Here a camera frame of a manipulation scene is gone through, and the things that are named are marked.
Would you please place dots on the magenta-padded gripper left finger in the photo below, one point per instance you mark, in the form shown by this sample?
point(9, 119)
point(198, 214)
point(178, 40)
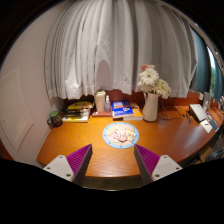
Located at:
point(61, 165)

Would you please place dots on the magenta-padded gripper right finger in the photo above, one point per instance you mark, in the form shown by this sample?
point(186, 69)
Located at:
point(165, 166)

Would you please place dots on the pink computer mouse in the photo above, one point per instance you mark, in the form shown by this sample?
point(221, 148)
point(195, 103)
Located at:
point(120, 136)

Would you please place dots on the dark mug with green inside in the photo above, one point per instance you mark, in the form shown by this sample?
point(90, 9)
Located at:
point(55, 118)

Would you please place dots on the yellow and white book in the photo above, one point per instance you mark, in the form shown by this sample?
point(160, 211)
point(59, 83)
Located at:
point(76, 118)

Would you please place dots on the white paper sheet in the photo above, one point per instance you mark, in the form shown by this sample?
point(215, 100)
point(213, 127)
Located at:
point(205, 126)

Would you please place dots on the orange book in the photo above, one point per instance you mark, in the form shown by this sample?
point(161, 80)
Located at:
point(138, 114)

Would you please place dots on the white vase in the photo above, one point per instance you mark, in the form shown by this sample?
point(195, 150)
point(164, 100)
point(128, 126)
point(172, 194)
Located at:
point(150, 108)

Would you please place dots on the dark red book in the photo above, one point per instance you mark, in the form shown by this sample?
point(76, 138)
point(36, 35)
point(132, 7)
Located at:
point(98, 114)

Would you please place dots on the yellow and black book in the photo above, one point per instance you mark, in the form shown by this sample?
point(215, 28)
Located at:
point(80, 105)

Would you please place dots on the dark phone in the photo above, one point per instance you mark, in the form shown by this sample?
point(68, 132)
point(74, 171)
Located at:
point(214, 124)

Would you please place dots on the white laptop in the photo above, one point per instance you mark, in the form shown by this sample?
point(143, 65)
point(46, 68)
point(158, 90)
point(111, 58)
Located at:
point(199, 111)

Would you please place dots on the blue book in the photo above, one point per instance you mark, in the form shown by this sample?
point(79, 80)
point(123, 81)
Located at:
point(121, 108)

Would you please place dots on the beige tumbler with lid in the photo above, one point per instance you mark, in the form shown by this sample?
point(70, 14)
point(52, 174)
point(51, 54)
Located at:
point(99, 102)

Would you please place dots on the clear spray bottle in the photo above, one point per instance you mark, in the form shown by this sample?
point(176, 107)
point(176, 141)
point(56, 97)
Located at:
point(107, 106)

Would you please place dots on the white flower bouquet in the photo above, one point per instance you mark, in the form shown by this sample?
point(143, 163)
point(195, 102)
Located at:
point(151, 80)

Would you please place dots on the white curtain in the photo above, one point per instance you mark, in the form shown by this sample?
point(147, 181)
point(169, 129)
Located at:
point(120, 46)

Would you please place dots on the white wall panel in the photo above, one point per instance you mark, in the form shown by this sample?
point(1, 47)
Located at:
point(13, 110)

